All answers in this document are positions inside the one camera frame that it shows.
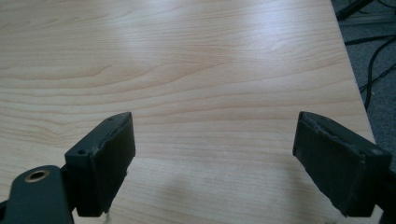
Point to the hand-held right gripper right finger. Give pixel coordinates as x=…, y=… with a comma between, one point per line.
x=339, y=165

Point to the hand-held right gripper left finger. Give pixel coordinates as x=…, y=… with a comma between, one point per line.
x=102, y=168

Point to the black metal tripod stand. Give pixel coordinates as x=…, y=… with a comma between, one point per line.
x=353, y=9

